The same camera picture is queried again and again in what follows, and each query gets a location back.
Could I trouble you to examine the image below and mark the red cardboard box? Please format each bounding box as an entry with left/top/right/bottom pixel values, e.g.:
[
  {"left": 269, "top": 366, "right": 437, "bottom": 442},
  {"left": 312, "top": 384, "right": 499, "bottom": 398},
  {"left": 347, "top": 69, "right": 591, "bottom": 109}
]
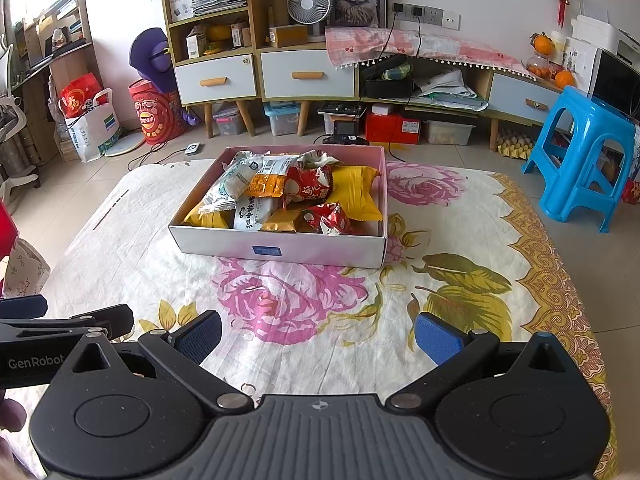
[{"left": 364, "top": 109, "right": 423, "bottom": 146}]

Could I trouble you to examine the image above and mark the glass jar of oranges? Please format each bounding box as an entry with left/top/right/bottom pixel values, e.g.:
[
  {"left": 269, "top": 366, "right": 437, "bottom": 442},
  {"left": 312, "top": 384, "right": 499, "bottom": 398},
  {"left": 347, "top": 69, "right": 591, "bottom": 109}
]
[{"left": 524, "top": 52, "right": 557, "bottom": 79}]

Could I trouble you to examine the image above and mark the white microwave oven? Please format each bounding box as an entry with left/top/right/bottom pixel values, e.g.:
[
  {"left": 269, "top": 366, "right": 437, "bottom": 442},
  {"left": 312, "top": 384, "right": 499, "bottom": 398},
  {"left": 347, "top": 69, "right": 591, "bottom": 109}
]
[{"left": 589, "top": 29, "right": 640, "bottom": 122}]

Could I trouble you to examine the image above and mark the red gift bag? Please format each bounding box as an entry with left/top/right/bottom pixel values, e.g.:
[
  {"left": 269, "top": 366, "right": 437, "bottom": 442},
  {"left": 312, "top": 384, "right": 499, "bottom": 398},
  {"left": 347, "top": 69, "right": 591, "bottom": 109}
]
[{"left": 59, "top": 72, "right": 104, "bottom": 119}]

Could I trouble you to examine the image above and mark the red round gift drum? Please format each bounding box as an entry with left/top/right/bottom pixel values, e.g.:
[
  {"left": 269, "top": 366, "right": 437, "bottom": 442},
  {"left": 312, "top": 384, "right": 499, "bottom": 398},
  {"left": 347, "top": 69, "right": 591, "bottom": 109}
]
[{"left": 128, "top": 79, "right": 189, "bottom": 147}]

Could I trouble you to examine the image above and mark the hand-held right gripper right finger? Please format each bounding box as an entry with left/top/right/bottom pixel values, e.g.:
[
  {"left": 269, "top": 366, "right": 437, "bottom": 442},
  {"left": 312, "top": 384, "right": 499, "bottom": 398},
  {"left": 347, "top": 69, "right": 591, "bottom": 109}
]
[{"left": 384, "top": 311, "right": 576, "bottom": 409}]

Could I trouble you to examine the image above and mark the pink cherry-print cloth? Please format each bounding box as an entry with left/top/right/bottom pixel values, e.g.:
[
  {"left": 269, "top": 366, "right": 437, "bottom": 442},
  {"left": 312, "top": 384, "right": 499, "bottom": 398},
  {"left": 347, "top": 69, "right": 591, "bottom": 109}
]
[{"left": 324, "top": 27, "right": 534, "bottom": 82}]

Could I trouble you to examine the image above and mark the pile of papers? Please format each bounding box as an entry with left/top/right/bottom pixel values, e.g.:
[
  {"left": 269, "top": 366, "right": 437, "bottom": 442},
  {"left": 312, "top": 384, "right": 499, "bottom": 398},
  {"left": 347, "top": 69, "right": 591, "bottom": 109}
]
[{"left": 417, "top": 69, "right": 489, "bottom": 112}]

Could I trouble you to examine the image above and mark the black box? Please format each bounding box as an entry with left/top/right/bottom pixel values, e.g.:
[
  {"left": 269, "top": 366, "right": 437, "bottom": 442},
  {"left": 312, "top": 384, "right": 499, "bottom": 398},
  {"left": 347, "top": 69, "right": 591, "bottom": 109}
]
[{"left": 360, "top": 57, "right": 417, "bottom": 99}]

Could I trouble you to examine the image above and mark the person's left hand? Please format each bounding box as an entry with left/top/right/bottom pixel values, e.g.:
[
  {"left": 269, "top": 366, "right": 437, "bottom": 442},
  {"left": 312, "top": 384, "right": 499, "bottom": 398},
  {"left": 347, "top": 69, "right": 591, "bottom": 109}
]
[{"left": 0, "top": 395, "right": 27, "bottom": 434}]

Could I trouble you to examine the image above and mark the wooden cabinet white drawer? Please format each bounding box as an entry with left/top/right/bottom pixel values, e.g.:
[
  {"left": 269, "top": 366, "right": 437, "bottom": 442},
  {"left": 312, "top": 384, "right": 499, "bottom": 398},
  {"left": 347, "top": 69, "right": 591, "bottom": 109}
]
[{"left": 255, "top": 44, "right": 362, "bottom": 137}]

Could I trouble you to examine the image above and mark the white round floor scale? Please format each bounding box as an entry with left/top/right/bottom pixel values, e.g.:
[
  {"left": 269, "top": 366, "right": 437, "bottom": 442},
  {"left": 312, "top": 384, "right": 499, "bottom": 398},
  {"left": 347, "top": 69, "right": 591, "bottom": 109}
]
[{"left": 104, "top": 132, "right": 148, "bottom": 158}]

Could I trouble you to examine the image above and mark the white shopping bag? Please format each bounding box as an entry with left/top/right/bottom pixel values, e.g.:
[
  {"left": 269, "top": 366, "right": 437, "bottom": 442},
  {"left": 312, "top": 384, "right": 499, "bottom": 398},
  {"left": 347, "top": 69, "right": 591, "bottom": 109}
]
[{"left": 63, "top": 87, "right": 123, "bottom": 164}]

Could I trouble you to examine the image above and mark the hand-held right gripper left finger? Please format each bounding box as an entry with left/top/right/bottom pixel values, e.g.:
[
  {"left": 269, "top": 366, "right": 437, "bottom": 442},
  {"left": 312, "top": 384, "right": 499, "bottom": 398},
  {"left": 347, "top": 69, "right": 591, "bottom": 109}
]
[{"left": 62, "top": 309, "right": 256, "bottom": 411}]

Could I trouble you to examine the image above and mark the tray of eggs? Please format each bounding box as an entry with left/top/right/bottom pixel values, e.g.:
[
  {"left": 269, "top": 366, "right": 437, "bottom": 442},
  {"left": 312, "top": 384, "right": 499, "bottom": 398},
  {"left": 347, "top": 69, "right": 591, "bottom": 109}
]
[{"left": 496, "top": 127, "right": 536, "bottom": 159}]

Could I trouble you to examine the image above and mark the blue plastic stool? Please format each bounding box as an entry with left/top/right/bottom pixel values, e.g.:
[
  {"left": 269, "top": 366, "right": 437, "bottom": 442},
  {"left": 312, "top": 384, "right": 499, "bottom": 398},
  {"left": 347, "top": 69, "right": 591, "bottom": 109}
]
[{"left": 521, "top": 85, "right": 639, "bottom": 234}]

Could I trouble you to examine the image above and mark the white blue long snack packet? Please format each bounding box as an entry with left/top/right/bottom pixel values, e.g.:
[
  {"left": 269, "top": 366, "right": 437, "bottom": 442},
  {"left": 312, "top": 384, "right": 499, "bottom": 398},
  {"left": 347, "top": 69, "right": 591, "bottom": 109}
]
[{"left": 198, "top": 151, "right": 264, "bottom": 216}]

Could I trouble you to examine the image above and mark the white snack packet bold lettering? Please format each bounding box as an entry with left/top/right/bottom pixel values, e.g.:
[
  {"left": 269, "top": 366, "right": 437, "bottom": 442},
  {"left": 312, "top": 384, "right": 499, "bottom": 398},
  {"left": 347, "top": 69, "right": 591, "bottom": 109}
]
[{"left": 297, "top": 149, "right": 342, "bottom": 169}]

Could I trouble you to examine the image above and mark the floral tablecloth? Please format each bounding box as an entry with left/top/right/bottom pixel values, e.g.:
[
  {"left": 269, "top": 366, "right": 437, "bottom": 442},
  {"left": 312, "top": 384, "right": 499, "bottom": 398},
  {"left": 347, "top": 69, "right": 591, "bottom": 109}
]
[{"left": 0, "top": 158, "right": 619, "bottom": 480}]

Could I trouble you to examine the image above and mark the clear storage bin blue lid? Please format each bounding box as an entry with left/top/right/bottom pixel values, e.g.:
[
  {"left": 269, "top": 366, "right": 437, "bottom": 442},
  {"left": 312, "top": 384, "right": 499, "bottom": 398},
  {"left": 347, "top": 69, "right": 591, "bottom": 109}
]
[{"left": 263, "top": 101, "right": 304, "bottom": 138}]

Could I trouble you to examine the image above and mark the floral seat cushion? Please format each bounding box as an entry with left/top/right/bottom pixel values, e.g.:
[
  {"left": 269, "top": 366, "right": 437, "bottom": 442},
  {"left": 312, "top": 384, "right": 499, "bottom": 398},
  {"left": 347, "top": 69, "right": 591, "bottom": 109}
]
[{"left": 0, "top": 239, "right": 52, "bottom": 299}]

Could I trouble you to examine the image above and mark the low wooden media stand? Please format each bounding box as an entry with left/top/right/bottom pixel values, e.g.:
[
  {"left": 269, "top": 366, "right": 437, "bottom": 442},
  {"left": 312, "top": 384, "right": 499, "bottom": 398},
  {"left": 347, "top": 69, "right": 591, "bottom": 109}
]
[{"left": 357, "top": 54, "right": 577, "bottom": 154}]

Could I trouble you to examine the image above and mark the white desk fan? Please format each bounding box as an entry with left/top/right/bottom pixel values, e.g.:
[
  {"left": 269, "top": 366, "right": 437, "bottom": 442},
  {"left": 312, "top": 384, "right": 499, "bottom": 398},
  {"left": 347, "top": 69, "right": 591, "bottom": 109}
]
[{"left": 287, "top": 0, "right": 333, "bottom": 42}]

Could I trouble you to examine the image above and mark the tall wooden shelf cabinet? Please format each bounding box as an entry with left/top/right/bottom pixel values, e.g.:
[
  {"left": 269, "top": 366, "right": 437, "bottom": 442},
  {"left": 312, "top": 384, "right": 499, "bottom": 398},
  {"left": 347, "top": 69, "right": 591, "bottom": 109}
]
[{"left": 159, "top": 0, "right": 262, "bottom": 139}]

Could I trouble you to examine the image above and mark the black keyboard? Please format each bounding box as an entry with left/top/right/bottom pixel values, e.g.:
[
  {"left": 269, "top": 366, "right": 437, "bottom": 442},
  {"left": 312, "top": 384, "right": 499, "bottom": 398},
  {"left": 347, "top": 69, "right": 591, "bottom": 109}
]
[{"left": 317, "top": 101, "right": 369, "bottom": 122}]

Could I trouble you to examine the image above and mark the pink-lined cardboard box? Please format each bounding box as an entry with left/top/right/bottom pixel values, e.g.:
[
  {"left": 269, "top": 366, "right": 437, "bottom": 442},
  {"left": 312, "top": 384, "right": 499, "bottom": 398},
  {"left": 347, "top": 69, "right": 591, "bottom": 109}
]
[{"left": 167, "top": 146, "right": 388, "bottom": 271}]

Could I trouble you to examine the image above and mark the white office chair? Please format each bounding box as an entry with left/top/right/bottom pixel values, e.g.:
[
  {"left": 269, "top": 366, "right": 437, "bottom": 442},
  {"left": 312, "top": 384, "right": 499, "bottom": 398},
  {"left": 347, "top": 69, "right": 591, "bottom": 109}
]
[{"left": 0, "top": 41, "right": 42, "bottom": 207}]

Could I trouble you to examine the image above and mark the clear bin white lid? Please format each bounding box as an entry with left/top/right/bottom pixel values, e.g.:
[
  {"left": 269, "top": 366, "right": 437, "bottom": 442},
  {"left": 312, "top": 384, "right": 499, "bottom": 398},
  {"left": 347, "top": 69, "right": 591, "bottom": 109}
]
[{"left": 424, "top": 119, "right": 477, "bottom": 147}]

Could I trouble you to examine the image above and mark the purple plush toy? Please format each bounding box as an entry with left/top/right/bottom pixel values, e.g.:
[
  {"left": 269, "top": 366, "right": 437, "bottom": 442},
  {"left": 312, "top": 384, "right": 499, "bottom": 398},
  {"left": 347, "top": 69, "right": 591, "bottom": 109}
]
[{"left": 128, "top": 27, "right": 177, "bottom": 94}]

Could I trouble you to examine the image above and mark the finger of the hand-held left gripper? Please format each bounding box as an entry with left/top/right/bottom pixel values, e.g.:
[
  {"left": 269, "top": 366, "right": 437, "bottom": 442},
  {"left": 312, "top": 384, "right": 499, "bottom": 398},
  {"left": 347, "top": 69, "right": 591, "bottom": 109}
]
[
  {"left": 0, "top": 295, "right": 49, "bottom": 320},
  {"left": 0, "top": 303, "right": 135, "bottom": 344}
]

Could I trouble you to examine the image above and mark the large yellow snack packet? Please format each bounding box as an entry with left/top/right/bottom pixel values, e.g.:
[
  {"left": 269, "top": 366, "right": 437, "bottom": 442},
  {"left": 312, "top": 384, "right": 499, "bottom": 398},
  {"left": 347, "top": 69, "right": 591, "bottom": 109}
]
[
  {"left": 180, "top": 207, "right": 236, "bottom": 230},
  {"left": 327, "top": 165, "right": 384, "bottom": 222}
]

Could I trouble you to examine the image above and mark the wooden desk shelf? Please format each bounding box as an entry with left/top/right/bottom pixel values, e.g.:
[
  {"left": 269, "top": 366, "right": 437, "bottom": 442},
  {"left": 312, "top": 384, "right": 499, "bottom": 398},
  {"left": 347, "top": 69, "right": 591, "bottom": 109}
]
[{"left": 11, "top": 0, "right": 96, "bottom": 111}]

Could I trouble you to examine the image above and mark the wall socket row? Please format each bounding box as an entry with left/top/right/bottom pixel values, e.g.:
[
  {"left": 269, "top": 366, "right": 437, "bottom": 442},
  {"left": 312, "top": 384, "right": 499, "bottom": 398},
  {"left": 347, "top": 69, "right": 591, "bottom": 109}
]
[{"left": 391, "top": 2, "right": 461, "bottom": 30}]

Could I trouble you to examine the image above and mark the red chair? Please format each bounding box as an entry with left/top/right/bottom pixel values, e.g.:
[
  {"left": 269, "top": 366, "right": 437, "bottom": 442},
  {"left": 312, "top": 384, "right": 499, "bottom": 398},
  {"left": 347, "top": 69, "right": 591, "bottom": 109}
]
[{"left": 0, "top": 199, "right": 19, "bottom": 262}]

